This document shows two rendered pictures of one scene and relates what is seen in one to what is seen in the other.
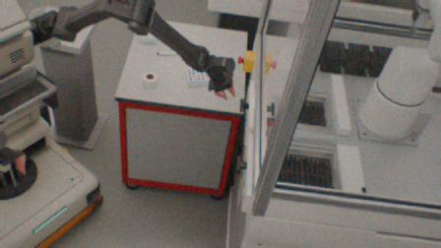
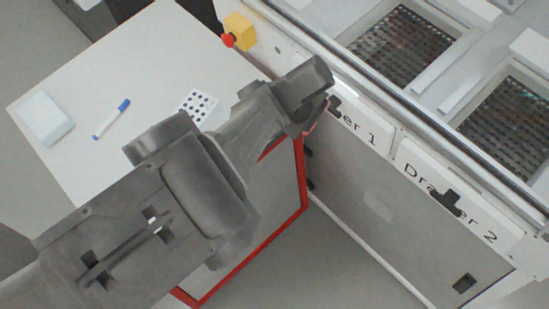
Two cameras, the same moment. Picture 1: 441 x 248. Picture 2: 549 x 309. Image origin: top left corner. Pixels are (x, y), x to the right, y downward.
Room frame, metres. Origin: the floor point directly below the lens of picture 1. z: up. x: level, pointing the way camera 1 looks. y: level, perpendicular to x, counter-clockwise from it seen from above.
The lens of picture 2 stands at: (1.01, 0.31, 1.75)
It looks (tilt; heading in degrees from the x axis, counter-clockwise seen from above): 62 degrees down; 328
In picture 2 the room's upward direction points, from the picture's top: 9 degrees counter-clockwise
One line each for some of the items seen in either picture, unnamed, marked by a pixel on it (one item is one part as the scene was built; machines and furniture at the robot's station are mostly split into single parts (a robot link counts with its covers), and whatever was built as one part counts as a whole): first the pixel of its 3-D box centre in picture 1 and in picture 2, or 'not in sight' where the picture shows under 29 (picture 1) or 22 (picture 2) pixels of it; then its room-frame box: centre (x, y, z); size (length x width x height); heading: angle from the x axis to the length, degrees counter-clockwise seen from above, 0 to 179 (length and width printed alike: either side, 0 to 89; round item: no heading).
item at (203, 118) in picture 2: (199, 77); (193, 116); (1.69, 0.13, 0.78); 0.12 x 0.08 x 0.04; 108
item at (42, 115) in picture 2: (149, 31); (45, 117); (1.97, 0.43, 0.78); 0.15 x 0.10 x 0.04; 6
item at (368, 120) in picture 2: (249, 111); (340, 104); (1.42, -0.12, 0.87); 0.29 x 0.02 x 0.11; 3
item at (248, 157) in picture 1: (247, 171); (454, 196); (1.11, -0.13, 0.87); 0.29 x 0.02 x 0.11; 3
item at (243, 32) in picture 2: (247, 61); (238, 32); (1.75, -0.08, 0.88); 0.07 x 0.05 x 0.07; 3
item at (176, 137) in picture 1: (182, 114); (183, 171); (1.82, 0.21, 0.38); 0.62 x 0.58 x 0.76; 3
